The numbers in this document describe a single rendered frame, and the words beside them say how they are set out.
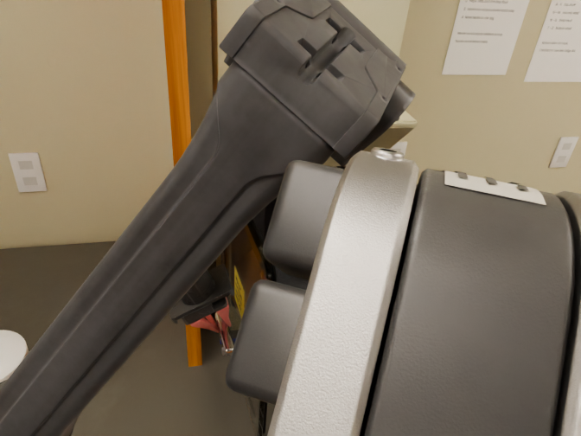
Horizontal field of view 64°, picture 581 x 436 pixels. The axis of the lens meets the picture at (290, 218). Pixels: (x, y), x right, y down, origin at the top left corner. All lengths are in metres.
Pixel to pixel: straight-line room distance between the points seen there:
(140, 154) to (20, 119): 0.29
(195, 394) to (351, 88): 0.89
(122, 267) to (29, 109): 1.10
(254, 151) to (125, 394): 0.89
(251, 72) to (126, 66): 1.06
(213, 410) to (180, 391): 0.08
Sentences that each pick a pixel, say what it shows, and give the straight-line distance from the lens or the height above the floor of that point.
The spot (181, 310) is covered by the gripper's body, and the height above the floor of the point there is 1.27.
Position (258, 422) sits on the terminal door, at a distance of 0.87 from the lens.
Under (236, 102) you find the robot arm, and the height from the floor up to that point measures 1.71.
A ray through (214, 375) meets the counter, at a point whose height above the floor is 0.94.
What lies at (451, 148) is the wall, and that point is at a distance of 1.60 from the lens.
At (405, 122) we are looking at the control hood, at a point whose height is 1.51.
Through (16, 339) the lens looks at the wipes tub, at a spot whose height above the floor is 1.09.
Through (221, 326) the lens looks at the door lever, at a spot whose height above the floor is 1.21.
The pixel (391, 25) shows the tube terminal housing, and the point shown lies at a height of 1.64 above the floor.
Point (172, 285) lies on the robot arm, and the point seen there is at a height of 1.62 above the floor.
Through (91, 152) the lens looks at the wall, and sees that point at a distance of 1.36.
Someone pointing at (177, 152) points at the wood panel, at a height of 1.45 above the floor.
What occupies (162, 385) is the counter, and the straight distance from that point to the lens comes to 1.07.
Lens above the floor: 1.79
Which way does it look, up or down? 33 degrees down
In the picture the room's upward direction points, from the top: 5 degrees clockwise
